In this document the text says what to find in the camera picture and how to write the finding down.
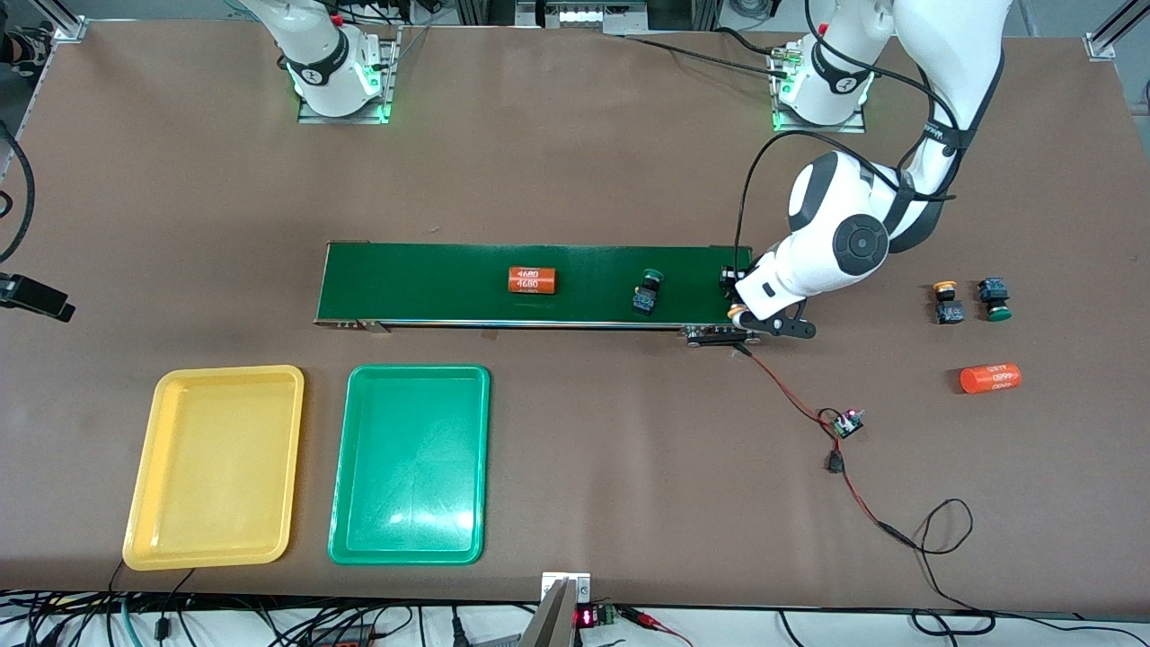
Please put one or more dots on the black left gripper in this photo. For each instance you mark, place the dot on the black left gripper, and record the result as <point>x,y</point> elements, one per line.
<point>729,279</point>

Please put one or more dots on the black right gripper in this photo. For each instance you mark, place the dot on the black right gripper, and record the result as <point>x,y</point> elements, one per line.
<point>40,296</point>

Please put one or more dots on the yellow mushroom push button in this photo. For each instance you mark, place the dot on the yellow mushroom push button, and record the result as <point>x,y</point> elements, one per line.
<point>737,313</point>
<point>950,313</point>

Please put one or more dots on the green mushroom push button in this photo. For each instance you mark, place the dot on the green mushroom push button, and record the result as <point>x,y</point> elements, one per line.
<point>991,290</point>
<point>643,301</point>

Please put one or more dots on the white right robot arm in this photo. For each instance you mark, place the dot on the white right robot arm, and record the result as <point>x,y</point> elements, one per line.
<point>323,54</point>

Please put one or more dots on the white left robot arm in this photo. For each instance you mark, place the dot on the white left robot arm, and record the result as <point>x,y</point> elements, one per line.
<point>844,234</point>

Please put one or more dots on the small motor controller board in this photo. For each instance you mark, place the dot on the small motor controller board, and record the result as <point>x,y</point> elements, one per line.
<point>847,424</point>

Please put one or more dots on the yellow plastic tray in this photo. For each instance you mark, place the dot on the yellow plastic tray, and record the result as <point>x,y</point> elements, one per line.
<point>216,467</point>

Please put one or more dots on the aluminium corner profile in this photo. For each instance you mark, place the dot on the aluminium corner profile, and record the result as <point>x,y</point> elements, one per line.
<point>72,27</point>
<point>1110,36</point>

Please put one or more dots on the green belt conveyor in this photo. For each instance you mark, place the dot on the green belt conveyor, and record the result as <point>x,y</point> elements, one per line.
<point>449,296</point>

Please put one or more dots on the white lit device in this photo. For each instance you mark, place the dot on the white lit device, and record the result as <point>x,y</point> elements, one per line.
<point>593,16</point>

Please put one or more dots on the red alligator clip lead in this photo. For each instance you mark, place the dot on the red alligator clip lead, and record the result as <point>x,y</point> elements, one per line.
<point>647,618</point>

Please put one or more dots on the red digit display module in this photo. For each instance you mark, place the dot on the red digit display module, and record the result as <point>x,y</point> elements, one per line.
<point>588,617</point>

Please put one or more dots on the green plastic tray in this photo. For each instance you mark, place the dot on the green plastic tray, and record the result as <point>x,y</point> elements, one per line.
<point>409,467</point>

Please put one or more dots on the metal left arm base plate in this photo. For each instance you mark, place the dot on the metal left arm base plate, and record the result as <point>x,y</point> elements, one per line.
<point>853,126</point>

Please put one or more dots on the aluminium frame rack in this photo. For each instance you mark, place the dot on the aluminium frame rack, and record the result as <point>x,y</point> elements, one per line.
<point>705,13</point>

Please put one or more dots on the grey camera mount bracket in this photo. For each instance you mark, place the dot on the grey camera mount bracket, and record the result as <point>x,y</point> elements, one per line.
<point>561,589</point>

